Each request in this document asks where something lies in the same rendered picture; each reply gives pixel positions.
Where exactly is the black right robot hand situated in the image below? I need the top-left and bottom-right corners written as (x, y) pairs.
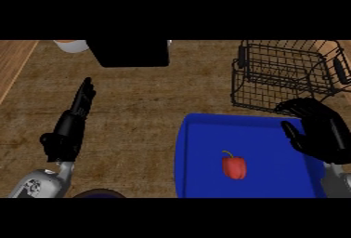
top-left (275, 98), bottom-right (351, 165)

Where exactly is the red bell pepper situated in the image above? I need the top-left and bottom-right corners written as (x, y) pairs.
top-left (222, 150), bottom-right (248, 180)

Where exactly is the black box appliance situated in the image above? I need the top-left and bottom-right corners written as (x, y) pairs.
top-left (86, 40), bottom-right (173, 69)

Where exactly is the dark round object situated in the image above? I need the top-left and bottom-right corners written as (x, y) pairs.
top-left (73, 189), bottom-right (127, 199)

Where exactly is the black wire tiered basket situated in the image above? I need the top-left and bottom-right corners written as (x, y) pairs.
top-left (231, 40), bottom-right (351, 114)

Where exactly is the blue tray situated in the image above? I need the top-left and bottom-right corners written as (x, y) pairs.
top-left (175, 112), bottom-right (329, 199)

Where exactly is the white cup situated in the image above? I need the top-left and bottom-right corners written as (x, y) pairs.
top-left (52, 40), bottom-right (91, 54)

